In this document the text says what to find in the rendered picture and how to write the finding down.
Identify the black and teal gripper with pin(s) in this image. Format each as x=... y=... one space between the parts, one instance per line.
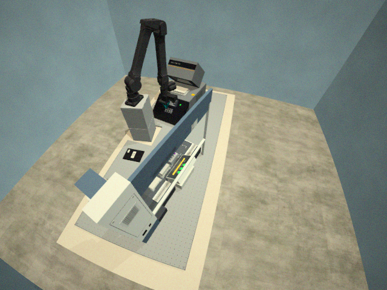
x=165 y=104

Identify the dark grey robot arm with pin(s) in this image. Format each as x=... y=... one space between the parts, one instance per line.
x=132 y=81

